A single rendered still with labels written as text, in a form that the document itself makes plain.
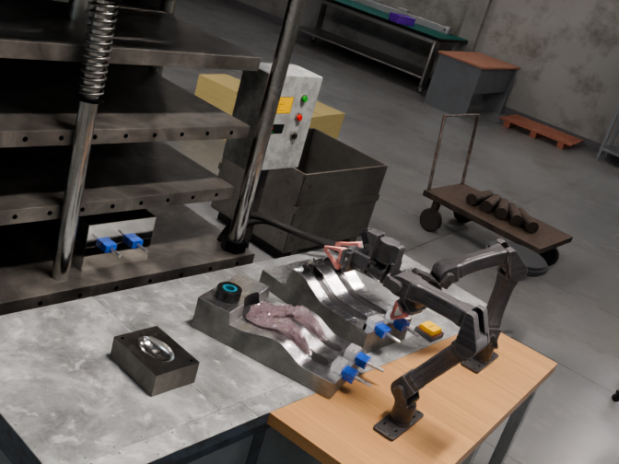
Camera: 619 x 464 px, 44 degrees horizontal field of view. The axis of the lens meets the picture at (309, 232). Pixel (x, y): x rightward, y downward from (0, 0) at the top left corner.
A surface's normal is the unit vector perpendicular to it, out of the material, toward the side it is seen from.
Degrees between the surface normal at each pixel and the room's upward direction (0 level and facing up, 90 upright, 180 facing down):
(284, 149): 90
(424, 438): 0
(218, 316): 90
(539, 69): 90
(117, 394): 0
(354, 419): 0
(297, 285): 90
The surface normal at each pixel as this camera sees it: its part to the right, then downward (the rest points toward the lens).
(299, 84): 0.70, 0.44
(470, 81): -0.57, 0.17
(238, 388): 0.26, -0.89
